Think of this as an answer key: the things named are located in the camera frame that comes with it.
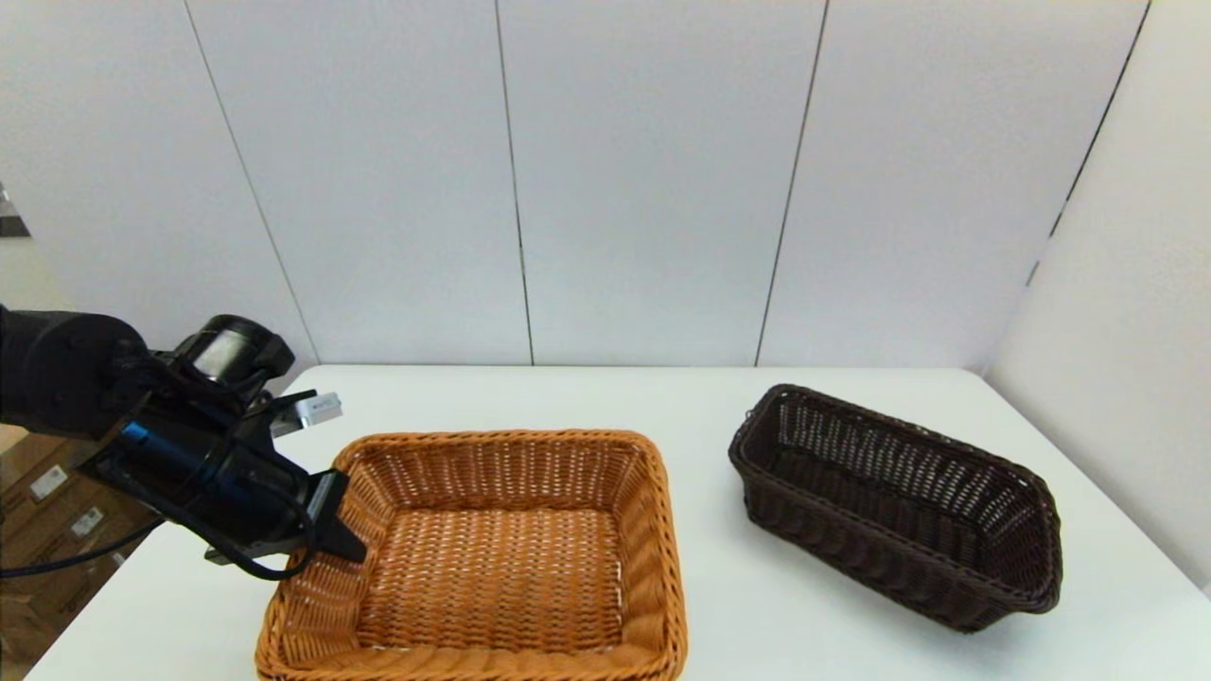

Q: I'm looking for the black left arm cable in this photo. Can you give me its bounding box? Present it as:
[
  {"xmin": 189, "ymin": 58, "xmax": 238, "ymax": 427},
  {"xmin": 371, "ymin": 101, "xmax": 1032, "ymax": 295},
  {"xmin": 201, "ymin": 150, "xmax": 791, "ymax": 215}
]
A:
[{"xmin": 0, "ymin": 454, "xmax": 318, "ymax": 581}]

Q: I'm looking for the plain cardboard box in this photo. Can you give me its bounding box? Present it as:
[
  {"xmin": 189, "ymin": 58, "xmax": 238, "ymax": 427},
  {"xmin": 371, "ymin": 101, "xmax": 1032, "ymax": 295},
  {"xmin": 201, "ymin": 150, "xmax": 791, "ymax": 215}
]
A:
[{"xmin": 0, "ymin": 594, "xmax": 91, "ymax": 663}]

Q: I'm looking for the cardboard box with printed logo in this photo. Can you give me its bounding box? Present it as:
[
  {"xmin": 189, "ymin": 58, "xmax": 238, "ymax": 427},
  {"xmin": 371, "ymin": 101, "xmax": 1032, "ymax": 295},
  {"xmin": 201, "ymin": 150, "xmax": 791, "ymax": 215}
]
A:
[{"xmin": 0, "ymin": 530, "xmax": 157, "ymax": 627}]

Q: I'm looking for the orange wicker basket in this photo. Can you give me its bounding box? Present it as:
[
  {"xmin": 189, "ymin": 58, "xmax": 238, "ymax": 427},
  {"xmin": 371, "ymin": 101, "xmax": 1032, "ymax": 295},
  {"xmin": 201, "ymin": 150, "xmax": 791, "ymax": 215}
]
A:
[{"xmin": 254, "ymin": 430, "xmax": 689, "ymax": 681}]

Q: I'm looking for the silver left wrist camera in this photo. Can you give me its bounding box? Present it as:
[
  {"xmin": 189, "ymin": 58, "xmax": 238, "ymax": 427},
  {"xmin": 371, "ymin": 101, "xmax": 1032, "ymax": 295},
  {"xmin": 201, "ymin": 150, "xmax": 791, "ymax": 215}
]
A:
[{"xmin": 270, "ymin": 391, "xmax": 343, "ymax": 438}]

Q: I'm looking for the dark brown wicker basket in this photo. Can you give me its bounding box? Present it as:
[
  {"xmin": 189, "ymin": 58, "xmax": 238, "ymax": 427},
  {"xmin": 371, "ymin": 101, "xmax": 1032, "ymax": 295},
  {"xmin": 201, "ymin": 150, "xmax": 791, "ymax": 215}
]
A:
[{"xmin": 727, "ymin": 383, "xmax": 1063, "ymax": 633}]

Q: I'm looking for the cardboard box with white label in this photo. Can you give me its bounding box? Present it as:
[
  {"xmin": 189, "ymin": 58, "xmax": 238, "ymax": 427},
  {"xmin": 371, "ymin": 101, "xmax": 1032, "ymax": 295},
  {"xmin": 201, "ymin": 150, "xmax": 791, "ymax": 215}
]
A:
[
  {"xmin": 0, "ymin": 424, "xmax": 133, "ymax": 521},
  {"xmin": 0, "ymin": 482, "xmax": 160, "ymax": 568}
]

